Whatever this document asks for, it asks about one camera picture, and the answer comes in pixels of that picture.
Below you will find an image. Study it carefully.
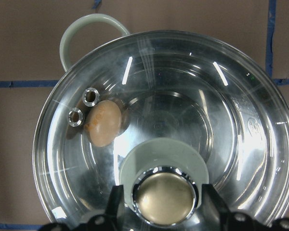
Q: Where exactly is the brown egg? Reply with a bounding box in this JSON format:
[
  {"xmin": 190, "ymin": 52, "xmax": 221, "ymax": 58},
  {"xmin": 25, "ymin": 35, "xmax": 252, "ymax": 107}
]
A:
[{"xmin": 84, "ymin": 100, "xmax": 122, "ymax": 147}]

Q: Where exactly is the mint green cooking pot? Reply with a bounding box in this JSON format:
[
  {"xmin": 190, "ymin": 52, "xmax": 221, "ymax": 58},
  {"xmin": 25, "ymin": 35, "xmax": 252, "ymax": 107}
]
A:
[{"xmin": 32, "ymin": 13, "xmax": 289, "ymax": 231}]

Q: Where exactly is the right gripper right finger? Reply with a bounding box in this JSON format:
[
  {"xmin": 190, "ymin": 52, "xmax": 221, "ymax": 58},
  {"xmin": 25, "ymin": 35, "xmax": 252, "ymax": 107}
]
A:
[{"xmin": 199, "ymin": 183, "xmax": 251, "ymax": 231}]

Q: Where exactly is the glass pot lid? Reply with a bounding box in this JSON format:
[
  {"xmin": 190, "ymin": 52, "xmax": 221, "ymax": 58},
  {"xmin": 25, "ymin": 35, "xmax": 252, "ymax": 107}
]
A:
[{"xmin": 32, "ymin": 29, "xmax": 289, "ymax": 231}]

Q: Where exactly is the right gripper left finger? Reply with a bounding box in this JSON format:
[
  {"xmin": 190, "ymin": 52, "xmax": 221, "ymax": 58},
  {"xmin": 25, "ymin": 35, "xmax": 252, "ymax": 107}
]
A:
[{"xmin": 86, "ymin": 185, "xmax": 125, "ymax": 231}]

